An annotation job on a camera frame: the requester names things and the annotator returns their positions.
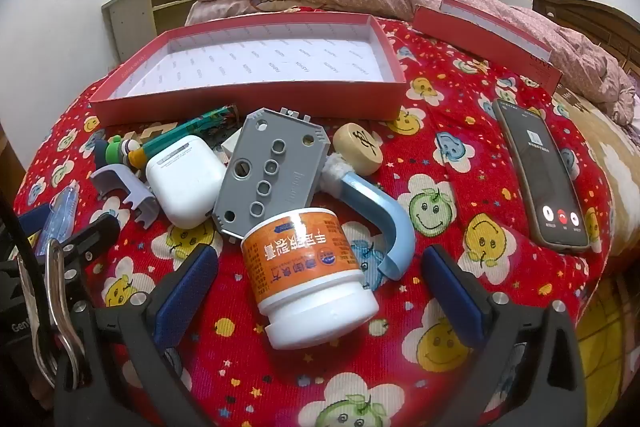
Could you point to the red cardboard box lid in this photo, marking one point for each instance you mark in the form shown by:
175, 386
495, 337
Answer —
480, 32

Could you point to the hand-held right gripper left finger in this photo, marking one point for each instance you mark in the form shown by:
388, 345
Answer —
185, 292

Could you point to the wooden puzzle block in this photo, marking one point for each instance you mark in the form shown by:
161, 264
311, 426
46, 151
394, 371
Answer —
150, 133

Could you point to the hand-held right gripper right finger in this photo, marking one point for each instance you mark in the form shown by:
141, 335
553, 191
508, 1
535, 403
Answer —
457, 294

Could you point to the small white cube charger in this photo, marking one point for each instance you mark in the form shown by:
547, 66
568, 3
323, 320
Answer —
232, 144

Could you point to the round wooden chess piece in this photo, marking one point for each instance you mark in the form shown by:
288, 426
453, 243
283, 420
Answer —
357, 147

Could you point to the brown wooden cabinet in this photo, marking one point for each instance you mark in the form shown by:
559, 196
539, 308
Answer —
10, 162

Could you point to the dark wooden headboard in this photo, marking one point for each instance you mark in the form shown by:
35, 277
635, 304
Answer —
590, 22

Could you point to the red cardboard box tray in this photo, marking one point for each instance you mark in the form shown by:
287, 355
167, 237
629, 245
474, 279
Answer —
250, 57

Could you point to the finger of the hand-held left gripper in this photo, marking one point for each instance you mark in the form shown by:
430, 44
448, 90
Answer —
95, 237
31, 227

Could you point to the grey plastic bracket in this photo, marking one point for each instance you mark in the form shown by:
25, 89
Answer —
120, 179

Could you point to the pink checked pillow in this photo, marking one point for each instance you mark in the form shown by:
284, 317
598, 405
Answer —
215, 9

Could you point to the red smiley flower blanket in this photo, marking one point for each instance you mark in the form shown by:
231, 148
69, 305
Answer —
450, 132

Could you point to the green patterned lighter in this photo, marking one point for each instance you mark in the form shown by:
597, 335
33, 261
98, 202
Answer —
200, 127

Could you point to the white jar with orange label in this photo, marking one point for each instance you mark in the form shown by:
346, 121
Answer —
300, 267

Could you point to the clear blue teardrop plastic piece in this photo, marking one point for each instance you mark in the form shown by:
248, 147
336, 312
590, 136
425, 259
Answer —
62, 212

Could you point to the beige wooden shelf unit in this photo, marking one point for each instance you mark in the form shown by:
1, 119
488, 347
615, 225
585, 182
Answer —
130, 12

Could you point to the beige printed bedsheet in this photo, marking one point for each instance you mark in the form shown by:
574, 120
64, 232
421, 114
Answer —
615, 167

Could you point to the green and blue toy figure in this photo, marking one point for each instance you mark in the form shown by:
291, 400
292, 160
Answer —
115, 152

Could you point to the black smartphone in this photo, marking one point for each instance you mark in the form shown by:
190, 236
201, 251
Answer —
540, 167

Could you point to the white earbuds case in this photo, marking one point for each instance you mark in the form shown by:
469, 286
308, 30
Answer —
185, 182

